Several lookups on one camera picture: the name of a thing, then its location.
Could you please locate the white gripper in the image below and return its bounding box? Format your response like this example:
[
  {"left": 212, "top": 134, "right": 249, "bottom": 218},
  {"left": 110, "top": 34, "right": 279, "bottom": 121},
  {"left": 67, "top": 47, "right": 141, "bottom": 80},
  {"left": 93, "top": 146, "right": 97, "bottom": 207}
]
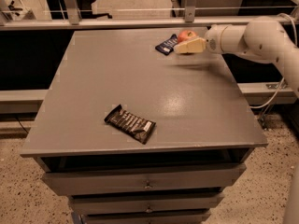
[{"left": 174, "top": 24, "right": 228, "bottom": 54}]

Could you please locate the red apple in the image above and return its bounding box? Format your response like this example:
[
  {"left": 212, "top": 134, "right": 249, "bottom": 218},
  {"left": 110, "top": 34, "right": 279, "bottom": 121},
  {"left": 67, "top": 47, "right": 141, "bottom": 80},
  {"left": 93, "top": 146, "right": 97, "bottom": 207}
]
[{"left": 178, "top": 30, "right": 197, "bottom": 43}]

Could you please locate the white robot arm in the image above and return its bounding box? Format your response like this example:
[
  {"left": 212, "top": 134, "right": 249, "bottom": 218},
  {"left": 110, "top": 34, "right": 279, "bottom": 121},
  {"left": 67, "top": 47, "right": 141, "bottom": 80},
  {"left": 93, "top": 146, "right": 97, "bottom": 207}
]
[{"left": 183, "top": 17, "right": 299, "bottom": 224}]

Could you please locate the blue rxbar wrapper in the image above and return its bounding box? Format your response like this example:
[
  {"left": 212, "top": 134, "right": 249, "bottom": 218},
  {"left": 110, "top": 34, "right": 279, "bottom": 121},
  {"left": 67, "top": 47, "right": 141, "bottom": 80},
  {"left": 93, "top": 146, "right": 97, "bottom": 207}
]
[{"left": 155, "top": 34, "right": 178, "bottom": 56}]

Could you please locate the dark chocolate rxbar wrapper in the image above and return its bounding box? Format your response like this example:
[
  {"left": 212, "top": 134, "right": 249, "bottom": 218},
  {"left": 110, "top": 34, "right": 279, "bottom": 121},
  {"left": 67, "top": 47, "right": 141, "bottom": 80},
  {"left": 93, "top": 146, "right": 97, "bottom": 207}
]
[{"left": 105, "top": 105, "right": 156, "bottom": 145}]

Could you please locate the grey drawer cabinet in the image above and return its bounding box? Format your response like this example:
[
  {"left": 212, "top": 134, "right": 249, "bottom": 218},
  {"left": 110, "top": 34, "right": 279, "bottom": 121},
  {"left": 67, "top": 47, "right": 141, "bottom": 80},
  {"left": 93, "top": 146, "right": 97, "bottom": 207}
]
[{"left": 20, "top": 27, "right": 269, "bottom": 224}]

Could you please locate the grey metal railing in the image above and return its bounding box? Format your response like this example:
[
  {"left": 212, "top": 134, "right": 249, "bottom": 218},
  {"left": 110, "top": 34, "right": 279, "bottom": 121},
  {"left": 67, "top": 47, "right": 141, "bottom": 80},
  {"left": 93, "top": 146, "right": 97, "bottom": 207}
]
[{"left": 1, "top": 0, "right": 298, "bottom": 31}]

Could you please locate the top grey drawer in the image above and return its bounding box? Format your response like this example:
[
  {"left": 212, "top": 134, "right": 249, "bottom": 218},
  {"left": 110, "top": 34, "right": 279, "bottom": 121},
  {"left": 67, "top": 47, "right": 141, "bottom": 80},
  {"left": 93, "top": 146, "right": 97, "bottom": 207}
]
[{"left": 43, "top": 163, "right": 246, "bottom": 196}]

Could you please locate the grey drawer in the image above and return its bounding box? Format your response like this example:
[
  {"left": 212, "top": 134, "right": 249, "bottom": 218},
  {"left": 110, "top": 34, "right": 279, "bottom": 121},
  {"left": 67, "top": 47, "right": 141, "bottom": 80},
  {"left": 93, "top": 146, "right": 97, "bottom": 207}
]
[
  {"left": 84, "top": 210, "right": 210, "bottom": 224},
  {"left": 43, "top": 163, "right": 246, "bottom": 196},
  {"left": 70, "top": 192, "right": 224, "bottom": 215}
]

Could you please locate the bottom grey drawer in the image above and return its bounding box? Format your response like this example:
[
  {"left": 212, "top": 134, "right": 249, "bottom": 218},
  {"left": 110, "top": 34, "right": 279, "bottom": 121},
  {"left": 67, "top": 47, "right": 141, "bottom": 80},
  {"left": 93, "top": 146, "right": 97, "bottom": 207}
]
[{"left": 84, "top": 210, "right": 210, "bottom": 224}]

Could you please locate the middle grey drawer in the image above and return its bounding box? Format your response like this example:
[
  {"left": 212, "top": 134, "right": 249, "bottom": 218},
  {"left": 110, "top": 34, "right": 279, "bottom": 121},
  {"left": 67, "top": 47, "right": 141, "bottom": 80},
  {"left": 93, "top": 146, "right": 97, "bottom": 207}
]
[{"left": 70, "top": 192, "right": 224, "bottom": 215}]

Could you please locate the white cable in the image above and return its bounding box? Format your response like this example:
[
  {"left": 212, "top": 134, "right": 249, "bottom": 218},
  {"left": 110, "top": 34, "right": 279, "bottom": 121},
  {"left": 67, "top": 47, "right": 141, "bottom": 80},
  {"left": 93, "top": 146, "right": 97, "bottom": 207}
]
[{"left": 249, "top": 12, "right": 298, "bottom": 110}]

